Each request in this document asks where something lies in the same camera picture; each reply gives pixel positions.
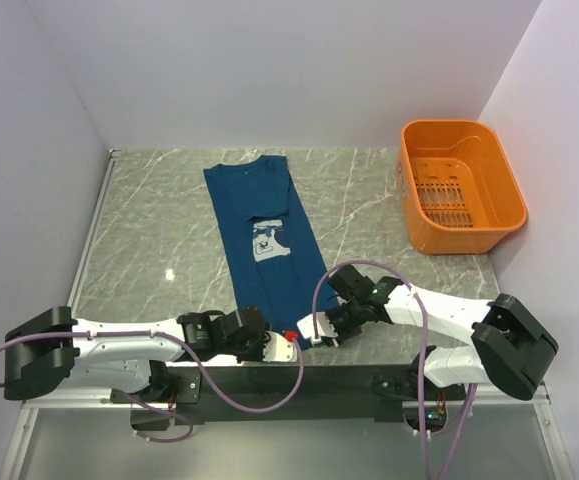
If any blue t shirt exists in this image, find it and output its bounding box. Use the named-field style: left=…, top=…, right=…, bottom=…
left=203, top=155, right=327, bottom=333

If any orange plastic basket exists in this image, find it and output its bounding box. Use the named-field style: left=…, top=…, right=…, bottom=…
left=396, top=119, right=528, bottom=255

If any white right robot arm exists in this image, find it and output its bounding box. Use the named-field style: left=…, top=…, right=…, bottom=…
left=308, top=264, right=559, bottom=401

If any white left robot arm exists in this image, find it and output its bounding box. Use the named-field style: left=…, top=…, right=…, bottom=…
left=4, top=306, right=295, bottom=402

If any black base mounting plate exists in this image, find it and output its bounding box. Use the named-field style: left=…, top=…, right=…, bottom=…
left=108, top=364, right=468, bottom=429

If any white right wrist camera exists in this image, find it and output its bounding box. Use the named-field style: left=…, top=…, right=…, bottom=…
left=296, top=311, right=339, bottom=350

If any aluminium frame rail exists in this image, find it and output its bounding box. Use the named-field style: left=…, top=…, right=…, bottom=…
left=18, top=364, right=553, bottom=411

